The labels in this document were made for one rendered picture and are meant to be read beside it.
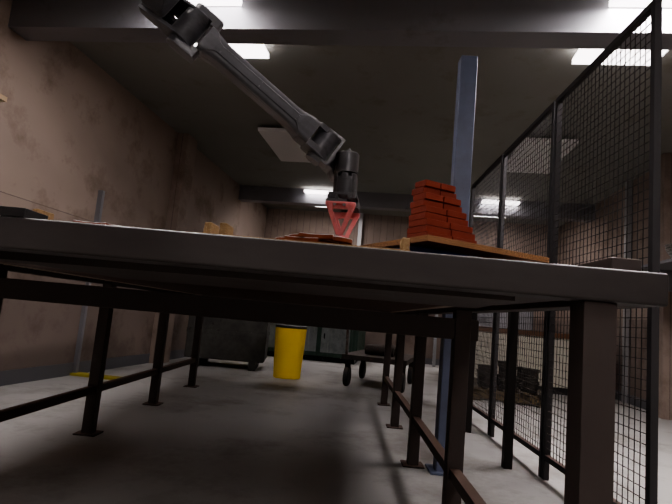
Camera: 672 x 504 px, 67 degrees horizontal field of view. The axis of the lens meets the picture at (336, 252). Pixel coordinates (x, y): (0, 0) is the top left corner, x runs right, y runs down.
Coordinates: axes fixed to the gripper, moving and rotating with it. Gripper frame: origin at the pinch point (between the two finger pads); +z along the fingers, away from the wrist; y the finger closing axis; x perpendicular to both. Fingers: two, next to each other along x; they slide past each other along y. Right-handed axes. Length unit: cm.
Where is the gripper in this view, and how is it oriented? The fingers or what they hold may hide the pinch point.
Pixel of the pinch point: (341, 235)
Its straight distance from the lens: 119.8
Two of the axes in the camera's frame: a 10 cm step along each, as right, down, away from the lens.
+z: -0.7, 9.9, -1.2
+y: -1.2, -1.3, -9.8
